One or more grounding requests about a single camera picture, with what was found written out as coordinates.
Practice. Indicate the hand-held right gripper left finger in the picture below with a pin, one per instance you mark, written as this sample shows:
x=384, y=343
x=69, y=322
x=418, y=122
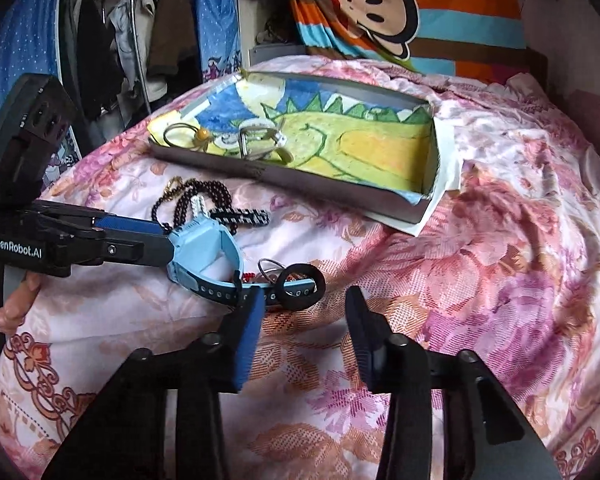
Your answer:
x=247, y=342

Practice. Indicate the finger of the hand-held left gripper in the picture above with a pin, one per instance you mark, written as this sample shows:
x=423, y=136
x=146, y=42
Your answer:
x=130, y=223
x=140, y=250

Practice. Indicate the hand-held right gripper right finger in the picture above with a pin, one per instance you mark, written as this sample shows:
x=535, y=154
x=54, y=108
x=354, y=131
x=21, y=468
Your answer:
x=362, y=347

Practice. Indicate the light blue smartwatch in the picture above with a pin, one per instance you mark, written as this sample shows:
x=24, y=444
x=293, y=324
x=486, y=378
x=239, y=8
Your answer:
x=200, y=245

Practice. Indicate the black and white hair clip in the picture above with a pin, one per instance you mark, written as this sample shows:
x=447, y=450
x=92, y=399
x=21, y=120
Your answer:
x=245, y=216

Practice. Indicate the shallow box with crayon drawing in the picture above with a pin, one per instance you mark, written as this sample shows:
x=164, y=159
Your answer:
x=360, y=145

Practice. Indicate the person's left hand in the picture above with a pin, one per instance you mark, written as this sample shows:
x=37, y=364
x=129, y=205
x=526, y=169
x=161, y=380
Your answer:
x=17, y=305

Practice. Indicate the blue dotted curtain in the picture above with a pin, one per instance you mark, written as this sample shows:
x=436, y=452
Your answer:
x=20, y=45
x=215, y=15

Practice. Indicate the floral pink blanket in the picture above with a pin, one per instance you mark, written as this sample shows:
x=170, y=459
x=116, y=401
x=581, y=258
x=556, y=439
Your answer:
x=480, y=270

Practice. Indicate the row of hanging clothes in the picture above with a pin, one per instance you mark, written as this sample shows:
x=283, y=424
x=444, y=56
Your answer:
x=130, y=35

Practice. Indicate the silver metal watch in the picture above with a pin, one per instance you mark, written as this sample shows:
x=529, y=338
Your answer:
x=260, y=127

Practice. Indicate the white cabinet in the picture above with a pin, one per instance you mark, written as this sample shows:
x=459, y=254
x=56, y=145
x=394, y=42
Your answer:
x=270, y=25

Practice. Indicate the striped monkey printed blanket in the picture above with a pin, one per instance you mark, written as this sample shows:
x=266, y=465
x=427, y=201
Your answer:
x=380, y=5

